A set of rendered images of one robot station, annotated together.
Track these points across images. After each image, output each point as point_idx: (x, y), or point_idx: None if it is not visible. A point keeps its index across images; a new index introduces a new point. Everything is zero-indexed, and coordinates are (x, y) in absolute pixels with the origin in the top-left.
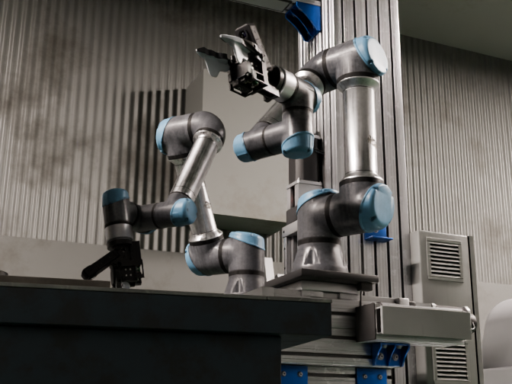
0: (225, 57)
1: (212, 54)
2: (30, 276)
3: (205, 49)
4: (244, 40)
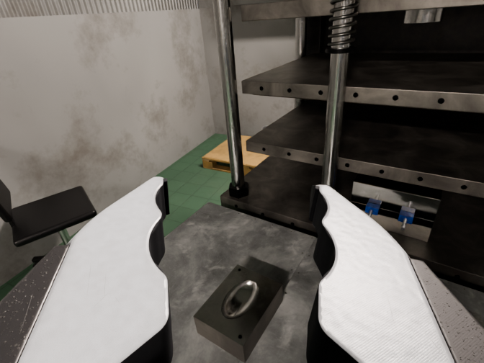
0: (309, 331)
1: (315, 246)
2: (220, 284)
3: (316, 204)
4: (49, 266)
